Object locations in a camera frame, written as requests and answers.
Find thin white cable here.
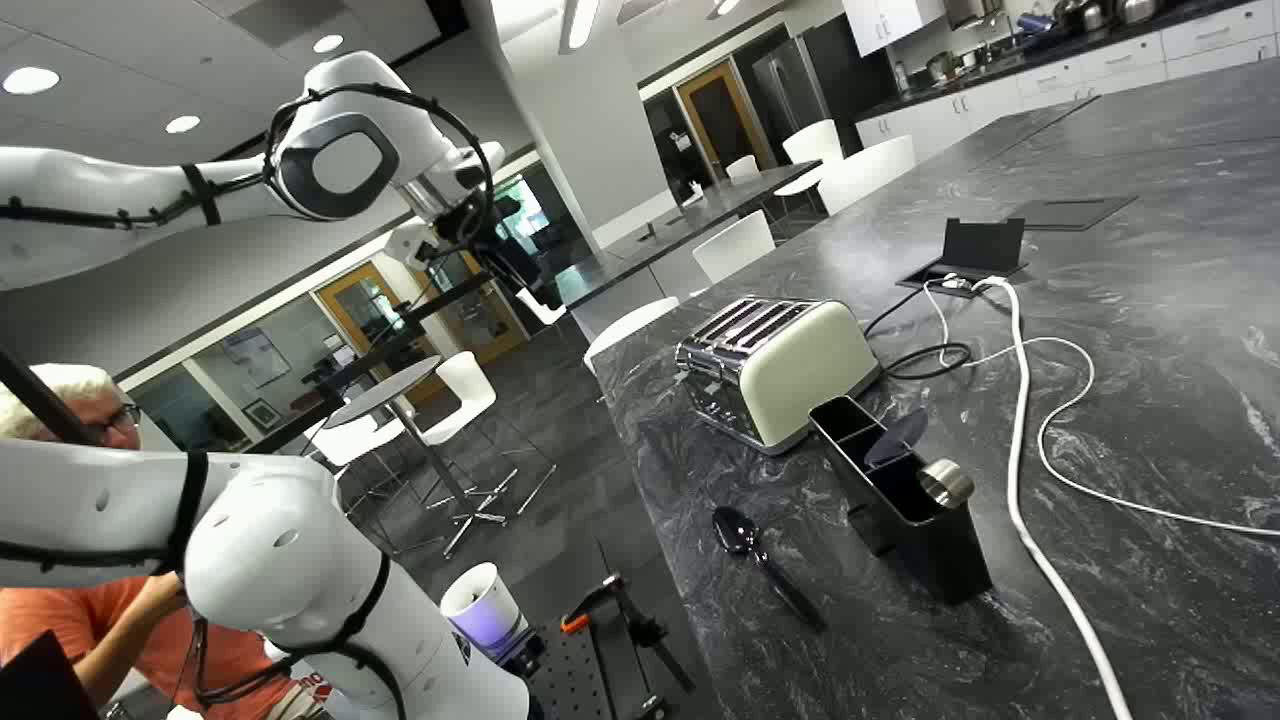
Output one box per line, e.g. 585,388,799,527
918,282,1280,545

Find black pop-up outlet box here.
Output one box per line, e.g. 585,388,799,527
911,216,1031,295

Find silver cake spatula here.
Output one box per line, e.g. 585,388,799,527
862,399,932,480

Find black tripod orange clamp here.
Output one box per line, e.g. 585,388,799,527
555,573,697,720

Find silver round metal object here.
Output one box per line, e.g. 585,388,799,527
918,454,981,511

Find cream chrome toaster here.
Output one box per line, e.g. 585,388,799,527
674,290,884,454

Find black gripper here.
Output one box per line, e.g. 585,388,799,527
431,155,571,333

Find thick white cable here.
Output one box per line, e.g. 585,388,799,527
969,273,1137,720

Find white purple cup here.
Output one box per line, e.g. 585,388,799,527
437,560,531,663

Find black utensil holder box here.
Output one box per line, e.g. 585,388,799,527
810,390,996,609

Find person in orange shirt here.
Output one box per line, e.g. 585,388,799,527
0,359,335,720

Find wooden door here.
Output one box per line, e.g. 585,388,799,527
674,57,778,177
315,261,405,365

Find black spoon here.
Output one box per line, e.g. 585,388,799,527
710,499,831,637

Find black laptop lid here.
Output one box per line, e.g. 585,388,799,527
0,632,100,720

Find round grey table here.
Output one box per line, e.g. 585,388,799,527
304,350,559,560

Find black refrigerator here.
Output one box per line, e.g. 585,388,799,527
733,11,874,134

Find black power cable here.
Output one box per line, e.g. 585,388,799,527
862,278,981,382

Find long dark table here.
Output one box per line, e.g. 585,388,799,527
551,155,824,313

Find white kitchen counter cabinets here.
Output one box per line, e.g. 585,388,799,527
853,0,1280,153

